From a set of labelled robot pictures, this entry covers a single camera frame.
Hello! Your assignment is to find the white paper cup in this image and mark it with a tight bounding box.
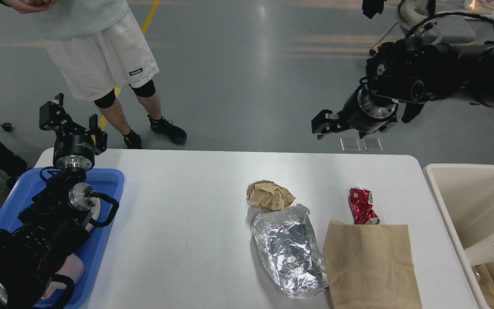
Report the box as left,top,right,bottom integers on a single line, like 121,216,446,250
464,233,494,266

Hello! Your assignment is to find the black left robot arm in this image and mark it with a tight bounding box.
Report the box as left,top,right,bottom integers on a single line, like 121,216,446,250
0,93,120,309

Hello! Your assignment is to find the brown paper ball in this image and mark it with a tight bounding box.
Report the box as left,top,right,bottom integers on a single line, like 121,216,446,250
246,180,296,212

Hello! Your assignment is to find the standing person in white shorts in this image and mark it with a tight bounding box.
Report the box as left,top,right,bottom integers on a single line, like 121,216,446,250
0,0,187,149

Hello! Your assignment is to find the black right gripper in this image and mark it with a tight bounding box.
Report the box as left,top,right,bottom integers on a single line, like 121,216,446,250
310,85,399,139

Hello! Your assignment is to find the grey office chair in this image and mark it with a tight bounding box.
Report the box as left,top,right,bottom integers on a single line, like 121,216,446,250
369,0,476,55

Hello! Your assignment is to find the brown paper bag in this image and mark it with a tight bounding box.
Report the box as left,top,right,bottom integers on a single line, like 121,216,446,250
323,219,423,309

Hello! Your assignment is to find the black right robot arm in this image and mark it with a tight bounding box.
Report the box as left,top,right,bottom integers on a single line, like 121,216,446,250
310,12,494,139

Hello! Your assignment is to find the white waste bin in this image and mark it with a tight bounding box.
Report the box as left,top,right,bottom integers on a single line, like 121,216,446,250
424,164,494,309

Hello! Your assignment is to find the crushed red can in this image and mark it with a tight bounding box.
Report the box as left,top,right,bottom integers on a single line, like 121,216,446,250
348,187,380,225

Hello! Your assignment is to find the seated person at left edge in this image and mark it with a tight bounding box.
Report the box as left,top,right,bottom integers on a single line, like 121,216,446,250
0,141,33,188

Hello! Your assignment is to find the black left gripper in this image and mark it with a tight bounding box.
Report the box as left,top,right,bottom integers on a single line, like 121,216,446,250
39,93,108,171

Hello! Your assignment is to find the pink plate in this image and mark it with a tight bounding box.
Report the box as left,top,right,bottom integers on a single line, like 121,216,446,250
85,197,101,233

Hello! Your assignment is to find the pink mug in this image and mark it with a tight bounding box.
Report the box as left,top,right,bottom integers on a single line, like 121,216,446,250
41,254,84,300

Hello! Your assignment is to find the aluminium foil tray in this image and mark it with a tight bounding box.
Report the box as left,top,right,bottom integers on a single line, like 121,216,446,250
252,204,328,299

